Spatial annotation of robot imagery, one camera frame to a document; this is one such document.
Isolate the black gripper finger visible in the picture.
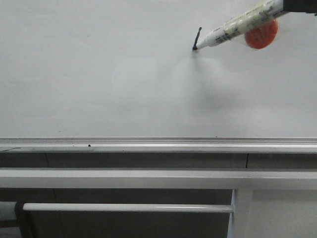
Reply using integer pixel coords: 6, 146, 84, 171
283, 0, 317, 15

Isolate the white whiteboard marker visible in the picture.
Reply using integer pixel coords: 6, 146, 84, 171
192, 0, 286, 51

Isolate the red round magnet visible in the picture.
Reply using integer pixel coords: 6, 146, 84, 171
244, 19, 278, 50

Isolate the white whiteboard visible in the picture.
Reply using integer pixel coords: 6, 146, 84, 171
0, 0, 317, 153

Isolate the white horizontal stand rod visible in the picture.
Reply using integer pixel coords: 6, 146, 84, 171
23, 203, 234, 213

